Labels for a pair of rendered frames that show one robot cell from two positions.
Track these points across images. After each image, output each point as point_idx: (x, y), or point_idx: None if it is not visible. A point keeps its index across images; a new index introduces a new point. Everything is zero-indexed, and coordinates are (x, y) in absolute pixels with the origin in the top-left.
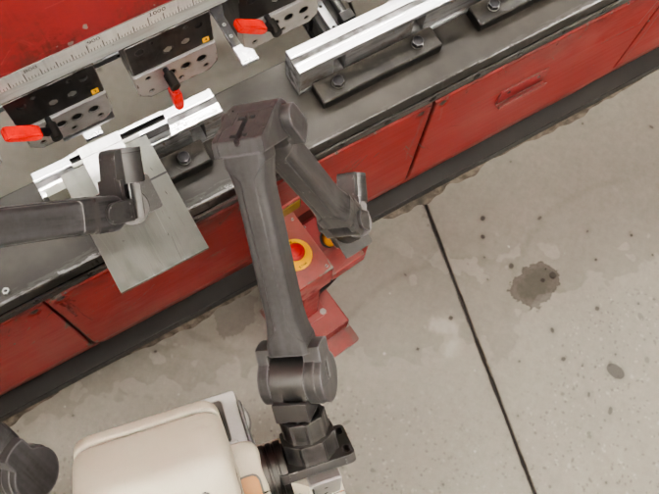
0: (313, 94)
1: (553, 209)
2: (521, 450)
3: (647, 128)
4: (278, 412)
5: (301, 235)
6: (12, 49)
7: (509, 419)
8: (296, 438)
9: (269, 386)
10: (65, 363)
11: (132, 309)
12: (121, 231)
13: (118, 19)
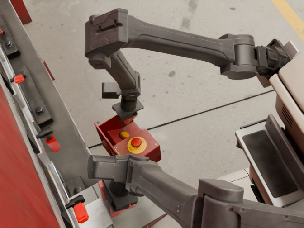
0: (43, 127)
1: (96, 94)
2: (209, 109)
3: (61, 58)
4: (262, 62)
5: (125, 142)
6: (28, 163)
7: (196, 113)
8: (274, 57)
9: (249, 64)
10: None
11: None
12: (133, 211)
13: (10, 111)
